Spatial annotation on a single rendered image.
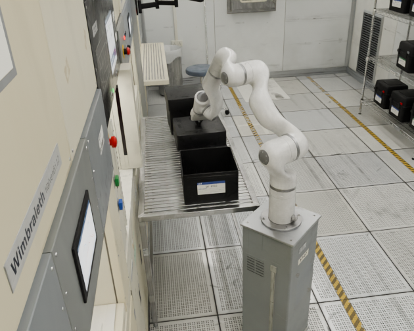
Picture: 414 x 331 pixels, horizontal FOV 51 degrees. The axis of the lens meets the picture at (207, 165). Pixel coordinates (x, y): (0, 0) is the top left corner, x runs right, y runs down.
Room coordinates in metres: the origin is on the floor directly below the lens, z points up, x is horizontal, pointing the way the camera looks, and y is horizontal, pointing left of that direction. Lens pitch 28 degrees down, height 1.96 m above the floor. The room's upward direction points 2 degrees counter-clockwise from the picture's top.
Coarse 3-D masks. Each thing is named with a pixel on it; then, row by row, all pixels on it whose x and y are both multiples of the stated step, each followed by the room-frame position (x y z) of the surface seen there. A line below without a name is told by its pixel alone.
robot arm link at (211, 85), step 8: (208, 72) 2.06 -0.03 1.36; (208, 80) 2.07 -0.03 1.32; (216, 80) 2.05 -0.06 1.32; (208, 88) 2.08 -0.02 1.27; (216, 88) 2.09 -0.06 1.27; (208, 96) 2.09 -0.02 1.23; (216, 96) 2.10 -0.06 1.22; (216, 104) 2.09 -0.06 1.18; (208, 112) 2.14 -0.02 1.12; (216, 112) 2.11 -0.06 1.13
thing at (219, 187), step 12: (180, 156) 2.01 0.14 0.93; (192, 156) 2.08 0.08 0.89; (204, 156) 2.09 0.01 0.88; (216, 156) 2.09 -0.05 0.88; (228, 156) 2.10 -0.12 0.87; (192, 168) 2.08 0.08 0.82; (204, 168) 2.09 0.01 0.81; (216, 168) 2.09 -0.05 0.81; (228, 168) 2.10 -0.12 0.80; (192, 180) 1.81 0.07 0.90; (204, 180) 1.82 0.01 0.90; (216, 180) 1.82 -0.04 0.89; (228, 180) 1.83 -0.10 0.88; (192, 192) 1.81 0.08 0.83; (204, 192) 1.81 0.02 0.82; (216, 192) 1.82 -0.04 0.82; (228, 192) 1.83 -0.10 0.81
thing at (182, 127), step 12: (180, 120) 2.46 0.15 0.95; (204, 120) 2.44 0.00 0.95; (216, 120) 2.43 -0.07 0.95; (180, 132) 2.28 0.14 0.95; (192, 132) 2.27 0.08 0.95; (204, 132) 2.26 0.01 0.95; (216, 132) 2.26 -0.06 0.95; (180, 144) 2.23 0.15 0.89; (192, 144) 2.24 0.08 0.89; (204, 144) 2.25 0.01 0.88; (216, 144) 2.26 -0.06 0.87
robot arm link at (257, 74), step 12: (252, 60) 1.91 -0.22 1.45; (252, 72) 1.85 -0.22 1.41; (264, 72) 1.87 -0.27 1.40; (252, 84) 1.87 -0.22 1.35; (264, 84) 1.82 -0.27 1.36; (252, 96) 1.79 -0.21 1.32; (264, 96) 1.77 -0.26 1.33; (252, 108) 1.77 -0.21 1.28; (264, 108) 1.73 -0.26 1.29; (276, 108) 1.75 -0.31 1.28; (264, 120) 1.71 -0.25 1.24; (276, 120) 1.71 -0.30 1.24; (276, 132) 1.73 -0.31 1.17; (288, 132) 1.69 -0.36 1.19; (300, 132) 1.69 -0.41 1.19; (300, 144) 1.63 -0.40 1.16; (300, 156) 1.63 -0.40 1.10
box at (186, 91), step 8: (168, 88) 2.90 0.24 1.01; (176, 88) 2.89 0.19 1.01; (184, 88) 2.88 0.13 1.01; (192, 88) 2.88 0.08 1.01; (200, 88) 2.87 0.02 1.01; (168, 96) 2.73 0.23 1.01; (176, 96) 2.73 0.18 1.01; (184, 96) 2.72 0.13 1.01; (192, 96) 2.71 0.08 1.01; (168, 104) 2.66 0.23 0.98; (176, 104) 2.67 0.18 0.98; (184, 104) 2.67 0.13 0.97; (192, 104) 2.68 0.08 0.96; (168, 112) 2.76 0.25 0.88; (176, 112) 2.67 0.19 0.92; (184, 112) 2.68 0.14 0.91; (168, 120) 2.82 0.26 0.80
